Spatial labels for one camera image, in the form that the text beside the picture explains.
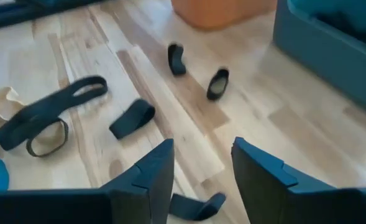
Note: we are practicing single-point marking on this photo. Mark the short wide black rubber band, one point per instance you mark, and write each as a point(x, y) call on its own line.
point(195, 208)
point(36, 118)
point(131, 119)
point(65, 137)

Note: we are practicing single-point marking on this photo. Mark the orange plastic basket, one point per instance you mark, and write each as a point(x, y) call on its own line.
point(220, 14)

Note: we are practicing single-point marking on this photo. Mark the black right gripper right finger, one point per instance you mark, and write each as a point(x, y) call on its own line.
point(294, 208)

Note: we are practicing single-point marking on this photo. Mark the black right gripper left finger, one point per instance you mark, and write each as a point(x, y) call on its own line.
point(77, 208)

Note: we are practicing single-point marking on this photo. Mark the slate blue plastic basket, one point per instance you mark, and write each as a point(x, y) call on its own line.
point(325, 53)

